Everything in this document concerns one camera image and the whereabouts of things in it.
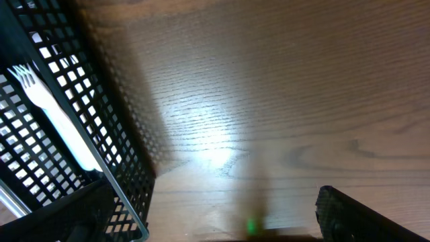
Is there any white plastic fork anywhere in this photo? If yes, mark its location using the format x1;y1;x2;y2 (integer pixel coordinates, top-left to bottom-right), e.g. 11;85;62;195
7;63;102;172

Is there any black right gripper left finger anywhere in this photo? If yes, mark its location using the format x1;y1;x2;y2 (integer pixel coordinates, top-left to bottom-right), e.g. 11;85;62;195
1;180;114;241

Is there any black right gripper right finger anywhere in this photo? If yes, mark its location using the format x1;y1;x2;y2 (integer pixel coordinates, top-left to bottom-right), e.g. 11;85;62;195
316;186;429;242

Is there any black plastic basket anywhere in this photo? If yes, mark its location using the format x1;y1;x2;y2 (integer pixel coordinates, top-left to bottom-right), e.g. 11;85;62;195
1;1;155;241

